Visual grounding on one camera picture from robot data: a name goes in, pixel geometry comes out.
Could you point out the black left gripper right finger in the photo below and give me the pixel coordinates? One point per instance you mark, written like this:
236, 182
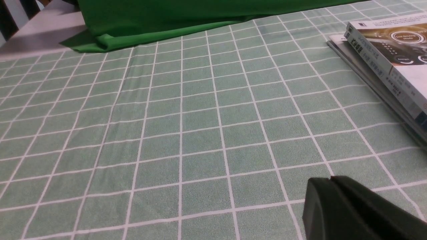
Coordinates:
386, 219

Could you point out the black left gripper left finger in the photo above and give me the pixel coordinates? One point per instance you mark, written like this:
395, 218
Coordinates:
328, 215

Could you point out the green checkered tablecloth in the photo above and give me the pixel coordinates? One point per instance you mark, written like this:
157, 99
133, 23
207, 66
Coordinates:
207, 136

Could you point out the thin booklet at bottom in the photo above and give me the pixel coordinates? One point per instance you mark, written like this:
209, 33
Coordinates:
383, 96

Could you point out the white self-driving textbook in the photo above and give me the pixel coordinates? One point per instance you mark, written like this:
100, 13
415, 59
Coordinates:
395, 48

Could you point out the green backdrop cloth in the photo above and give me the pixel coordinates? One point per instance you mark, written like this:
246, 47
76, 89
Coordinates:
116, 24

